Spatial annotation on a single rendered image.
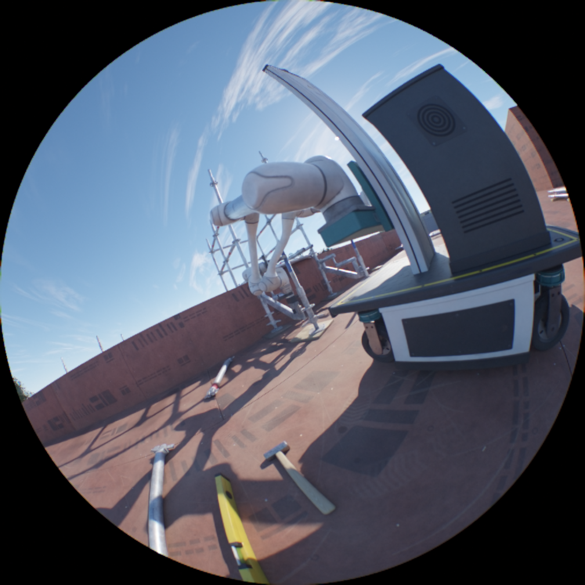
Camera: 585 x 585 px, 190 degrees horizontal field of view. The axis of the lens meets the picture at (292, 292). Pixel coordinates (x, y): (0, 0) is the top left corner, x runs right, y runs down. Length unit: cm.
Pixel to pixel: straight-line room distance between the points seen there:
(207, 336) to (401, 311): 190
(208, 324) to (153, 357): 78
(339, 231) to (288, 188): 21
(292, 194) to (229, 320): 181
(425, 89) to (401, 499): 93
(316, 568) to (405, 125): 99
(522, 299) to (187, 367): 235
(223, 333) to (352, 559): 208
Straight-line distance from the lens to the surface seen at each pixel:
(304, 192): 50
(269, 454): 63
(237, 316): 213
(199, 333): 208
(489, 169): 54
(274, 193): 46
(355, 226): 53
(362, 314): 67
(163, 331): 212
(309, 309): 143
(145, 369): 224
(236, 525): 56
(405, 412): 59
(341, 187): 60
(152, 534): 73
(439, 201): 51
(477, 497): 49
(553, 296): 65
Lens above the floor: 47
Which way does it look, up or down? 3 degrees down
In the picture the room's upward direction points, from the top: 25 degrees counter-clockwise
